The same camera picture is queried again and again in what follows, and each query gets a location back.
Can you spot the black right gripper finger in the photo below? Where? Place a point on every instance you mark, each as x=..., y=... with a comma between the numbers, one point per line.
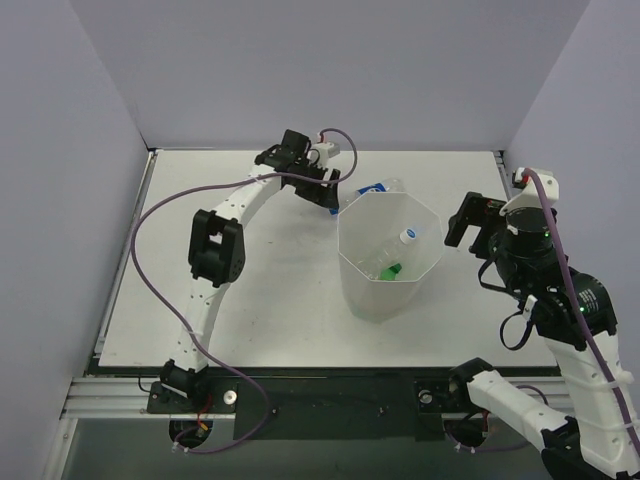
x=485, y=242
x=472, y=212

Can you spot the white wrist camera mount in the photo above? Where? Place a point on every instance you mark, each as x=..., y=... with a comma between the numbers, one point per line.
x=528, y=196
x=320, y=153

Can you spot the clear bottle blue Pepsi label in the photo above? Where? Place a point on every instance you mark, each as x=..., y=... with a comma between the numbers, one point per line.
x=383, y=186

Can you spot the clear bottle white cap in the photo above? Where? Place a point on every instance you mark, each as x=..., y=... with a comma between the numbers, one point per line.
x=395, y=249

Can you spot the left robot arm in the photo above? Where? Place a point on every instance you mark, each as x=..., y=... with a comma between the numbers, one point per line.
x=216, y=252

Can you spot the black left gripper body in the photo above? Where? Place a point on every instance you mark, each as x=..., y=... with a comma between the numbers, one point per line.
x=310, y=183

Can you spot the aluminium table side rail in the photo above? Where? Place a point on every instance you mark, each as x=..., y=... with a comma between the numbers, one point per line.
x=124, y=255

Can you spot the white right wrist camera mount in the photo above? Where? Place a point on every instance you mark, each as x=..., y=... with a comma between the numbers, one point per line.
x=528, y=196

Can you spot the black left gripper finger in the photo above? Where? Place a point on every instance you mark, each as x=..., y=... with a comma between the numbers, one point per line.
x=329, y=198
x=310, y=192

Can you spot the black table front rail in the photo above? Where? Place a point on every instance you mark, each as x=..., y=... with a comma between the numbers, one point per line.
x=288, y=403

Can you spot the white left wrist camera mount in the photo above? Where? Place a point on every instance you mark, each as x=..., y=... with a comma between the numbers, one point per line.
x=320, y=153

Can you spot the white octagonal bin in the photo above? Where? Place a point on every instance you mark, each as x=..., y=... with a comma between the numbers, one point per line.
x=364, y=225

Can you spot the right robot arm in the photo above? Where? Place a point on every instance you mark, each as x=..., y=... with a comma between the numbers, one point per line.
x=573, y=313

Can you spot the green plastic bottle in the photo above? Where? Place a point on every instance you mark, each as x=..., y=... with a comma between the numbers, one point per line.
x=390, y=273

